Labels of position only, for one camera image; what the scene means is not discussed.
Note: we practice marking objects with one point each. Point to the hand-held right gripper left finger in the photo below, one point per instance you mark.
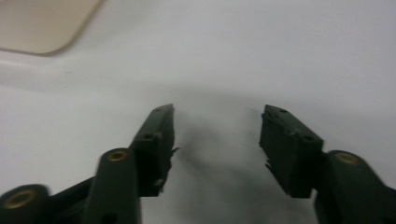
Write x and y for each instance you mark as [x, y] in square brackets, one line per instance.
[154, 149]

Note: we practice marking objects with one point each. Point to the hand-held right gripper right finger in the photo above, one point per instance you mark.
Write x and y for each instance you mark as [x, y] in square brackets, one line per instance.
[289, 152]

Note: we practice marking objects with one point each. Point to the beige tray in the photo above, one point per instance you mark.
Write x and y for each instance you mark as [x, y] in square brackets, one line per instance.
[40, 23]

